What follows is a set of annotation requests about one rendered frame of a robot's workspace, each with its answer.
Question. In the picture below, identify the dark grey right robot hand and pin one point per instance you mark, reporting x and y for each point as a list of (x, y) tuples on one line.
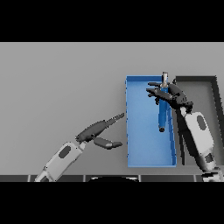
[(172, 95)]

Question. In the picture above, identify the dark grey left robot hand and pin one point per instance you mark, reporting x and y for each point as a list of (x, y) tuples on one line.
[(94, 129)]

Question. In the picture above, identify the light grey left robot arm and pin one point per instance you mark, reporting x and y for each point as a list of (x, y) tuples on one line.
[(62, 159)]

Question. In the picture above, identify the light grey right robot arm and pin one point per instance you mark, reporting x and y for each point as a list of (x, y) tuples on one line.
[(201, 137)]

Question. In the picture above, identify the dark grey bin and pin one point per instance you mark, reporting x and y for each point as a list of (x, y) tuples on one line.
[(204, 96)]

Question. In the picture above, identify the blue bin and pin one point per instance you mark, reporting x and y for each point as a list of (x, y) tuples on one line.
[(145, 137)]

